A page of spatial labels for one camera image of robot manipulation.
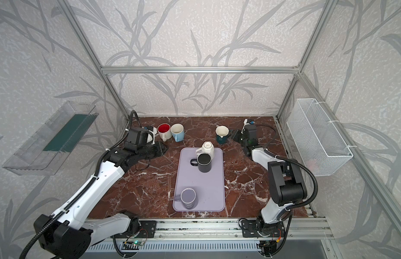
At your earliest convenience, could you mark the dark green mug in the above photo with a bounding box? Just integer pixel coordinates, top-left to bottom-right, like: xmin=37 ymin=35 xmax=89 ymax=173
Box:
xmin=216 ymin=126 xmax=230 ymax=145

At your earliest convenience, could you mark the white mug red interior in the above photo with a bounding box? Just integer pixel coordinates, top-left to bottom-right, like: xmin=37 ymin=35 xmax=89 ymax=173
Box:
xmin=157 ymin=123 xmax=172 ymax=142

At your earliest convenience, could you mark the light blue mug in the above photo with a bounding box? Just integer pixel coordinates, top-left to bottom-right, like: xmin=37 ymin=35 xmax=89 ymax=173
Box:
xmin=170 ymin=124 xmax=184 ymax=142

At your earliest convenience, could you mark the lavender purple mug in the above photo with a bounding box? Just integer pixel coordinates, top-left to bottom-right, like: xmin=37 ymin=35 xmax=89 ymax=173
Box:
xmin=173 ymin=187 xmax=197 ymax=209

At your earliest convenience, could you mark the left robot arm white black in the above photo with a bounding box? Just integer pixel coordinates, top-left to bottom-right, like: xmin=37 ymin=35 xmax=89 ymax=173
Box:
xmin=20 ymin=111 xmax=168 ymax=259

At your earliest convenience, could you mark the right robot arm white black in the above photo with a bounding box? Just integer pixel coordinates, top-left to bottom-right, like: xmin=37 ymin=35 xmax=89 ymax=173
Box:
xmin=232 ymin=119 xmax=318 ymax=236

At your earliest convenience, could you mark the white octagonal mug upside down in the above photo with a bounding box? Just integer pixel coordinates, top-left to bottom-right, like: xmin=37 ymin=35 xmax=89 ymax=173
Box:
xmin=196 ymin=141 xmax=215 ymax=160

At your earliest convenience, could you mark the black mug white rim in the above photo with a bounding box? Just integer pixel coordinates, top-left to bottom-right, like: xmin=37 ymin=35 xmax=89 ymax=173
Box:
xmin=190 ymin=153 xmax=212 ymax=173

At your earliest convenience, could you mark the lavender rectangular tray mat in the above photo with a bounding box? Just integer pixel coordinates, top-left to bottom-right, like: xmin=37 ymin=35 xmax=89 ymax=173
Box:
xmin=172 ymin=147 xmax=225 ymax=212

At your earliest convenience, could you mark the green pad in bin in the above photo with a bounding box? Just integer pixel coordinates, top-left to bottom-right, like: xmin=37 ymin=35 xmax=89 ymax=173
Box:
xmin=43 ymin=114 xmax=98 ymax=153

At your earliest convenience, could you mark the green circuit board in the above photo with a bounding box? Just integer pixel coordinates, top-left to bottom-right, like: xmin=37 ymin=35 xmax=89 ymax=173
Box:
xmin=123 ymin=240 xmax=145 ymax=250

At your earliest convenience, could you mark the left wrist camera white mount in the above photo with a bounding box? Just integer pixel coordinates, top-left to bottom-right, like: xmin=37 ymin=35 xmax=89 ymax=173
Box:
xmin=145 ymin=126 xmax=158 ymax=144

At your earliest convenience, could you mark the white wire mesh basket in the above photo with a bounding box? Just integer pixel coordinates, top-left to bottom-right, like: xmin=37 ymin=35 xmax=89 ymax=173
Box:
xmin=287 ymin=98 xmax=353 ymax=177

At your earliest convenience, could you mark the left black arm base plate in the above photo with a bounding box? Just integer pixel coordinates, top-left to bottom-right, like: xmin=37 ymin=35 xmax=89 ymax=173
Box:
xmin=131 ymin=220 xmax=157 ymax=239

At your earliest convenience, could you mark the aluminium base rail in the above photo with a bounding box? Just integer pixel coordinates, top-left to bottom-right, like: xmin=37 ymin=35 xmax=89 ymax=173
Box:
xmin=62 ymin=218 xmax=334 ymax=242

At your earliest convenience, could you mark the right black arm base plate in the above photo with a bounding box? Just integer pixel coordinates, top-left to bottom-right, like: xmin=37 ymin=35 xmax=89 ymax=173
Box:
xmin=238 ymin=218 xmax=285 ymax=238

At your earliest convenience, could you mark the clear plastic wall bin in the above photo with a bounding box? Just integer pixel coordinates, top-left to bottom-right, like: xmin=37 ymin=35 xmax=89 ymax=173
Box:
xmin=2 ymin=101 xmax=99 ymax=176

